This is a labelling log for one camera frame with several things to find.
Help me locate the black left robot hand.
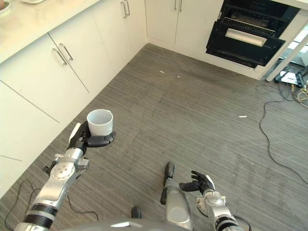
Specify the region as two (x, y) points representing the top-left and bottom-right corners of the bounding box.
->
(68, 122), (117, 154)

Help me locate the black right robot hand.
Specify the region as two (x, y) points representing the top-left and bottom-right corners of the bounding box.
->
(179, 170), (215, 194)

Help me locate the white cylindrical cup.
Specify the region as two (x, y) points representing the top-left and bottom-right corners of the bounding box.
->
(86, 109), (114, 137)

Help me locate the black open dishwasher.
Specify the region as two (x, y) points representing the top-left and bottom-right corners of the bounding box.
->
(205, 0), (302, 70)

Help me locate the dark right robot foot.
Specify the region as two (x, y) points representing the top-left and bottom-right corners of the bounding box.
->
(164, 161), (176, 186)

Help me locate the dark robot foot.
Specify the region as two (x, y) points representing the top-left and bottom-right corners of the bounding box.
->
(164, 161), (176, 186)
(131, 206), (143, 219)

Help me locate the silver robot leg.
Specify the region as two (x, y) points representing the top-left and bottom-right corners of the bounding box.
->
(160, 179), (193, 231)

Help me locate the dark left robot foot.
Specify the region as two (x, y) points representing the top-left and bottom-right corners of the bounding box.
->
(131, 206), (143, 219)

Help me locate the white lower cabinet panel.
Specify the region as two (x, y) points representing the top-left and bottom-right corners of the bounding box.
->
(0, 80), (60, 197)

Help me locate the grey robot torso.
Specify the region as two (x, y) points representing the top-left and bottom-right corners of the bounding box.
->
(14, 217), (193, 231)

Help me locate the white cabinet door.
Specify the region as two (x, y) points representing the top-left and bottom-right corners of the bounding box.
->
(0, 33), (90, 124)
(48, 9), (114, 94)
(119, 0), (148, 64)
(144, 0), (180, 45)
(174, 0), (225, 54)
(91, 0), (136, 74)

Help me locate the white kitchen countertop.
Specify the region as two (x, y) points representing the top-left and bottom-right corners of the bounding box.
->
(0, 0), (122, 66)

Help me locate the black device on floor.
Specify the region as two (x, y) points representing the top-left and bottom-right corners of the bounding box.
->
(273, 68), (304, 88)

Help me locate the pale bowl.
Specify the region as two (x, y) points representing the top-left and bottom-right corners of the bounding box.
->
(0, 0), (12, 15)

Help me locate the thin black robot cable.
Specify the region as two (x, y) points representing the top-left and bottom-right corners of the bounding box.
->
(0, 180), (100, 230)

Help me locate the long black floor cable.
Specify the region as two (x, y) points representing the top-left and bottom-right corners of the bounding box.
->
(255, 83), (308, 180)

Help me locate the yellow cable bundle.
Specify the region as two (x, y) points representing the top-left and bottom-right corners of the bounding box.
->
(291, 81), (308, 108)

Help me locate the white dishwasher drawer handle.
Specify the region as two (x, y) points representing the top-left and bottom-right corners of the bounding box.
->
(225, 27), (268, 47)

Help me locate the white post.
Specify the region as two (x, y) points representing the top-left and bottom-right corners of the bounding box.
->
(265, 21), (308, 83)

